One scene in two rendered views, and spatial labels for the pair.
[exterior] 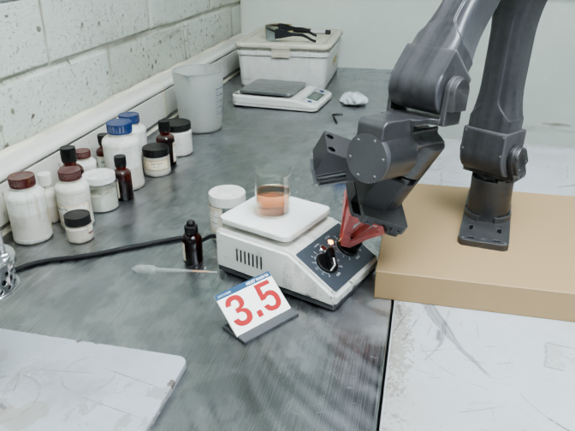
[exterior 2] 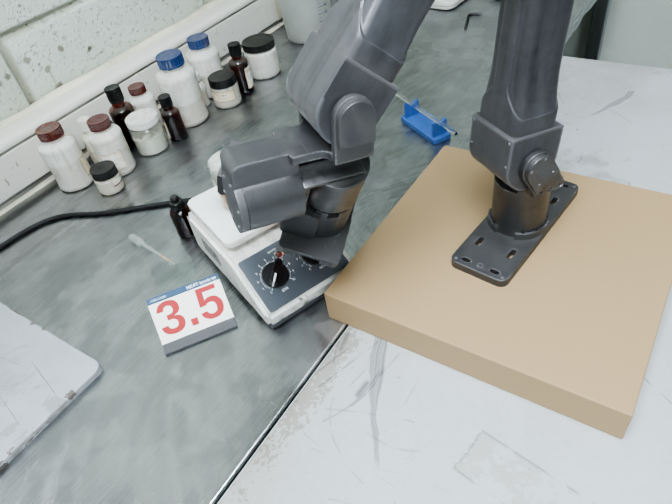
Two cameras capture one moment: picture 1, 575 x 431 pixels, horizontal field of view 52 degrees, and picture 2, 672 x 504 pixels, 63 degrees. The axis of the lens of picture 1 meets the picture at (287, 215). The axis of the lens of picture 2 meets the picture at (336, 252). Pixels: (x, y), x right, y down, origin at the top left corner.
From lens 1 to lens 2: 45 cm
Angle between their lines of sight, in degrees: 28
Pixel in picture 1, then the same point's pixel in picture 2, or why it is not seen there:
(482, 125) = (491, 118)
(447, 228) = (454, 236)
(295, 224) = not seen: hidden behind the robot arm
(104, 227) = (140, 175)
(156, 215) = (192, 163)
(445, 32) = (347, 22)
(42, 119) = (103, 49)
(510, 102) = (523, 93)
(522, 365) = (427, 459)
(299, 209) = not seen: hidden behind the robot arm
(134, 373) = (49, 374)
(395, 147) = (258, 195)
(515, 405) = not seen: outside the picture
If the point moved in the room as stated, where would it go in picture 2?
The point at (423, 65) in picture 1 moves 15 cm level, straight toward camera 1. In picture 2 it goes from (313, 73) to (180, 180)
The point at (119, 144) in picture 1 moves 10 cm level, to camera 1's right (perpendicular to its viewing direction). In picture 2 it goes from (167, 80) to (215, 83)
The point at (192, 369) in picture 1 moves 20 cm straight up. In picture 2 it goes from (104, 376) to (13, 253)
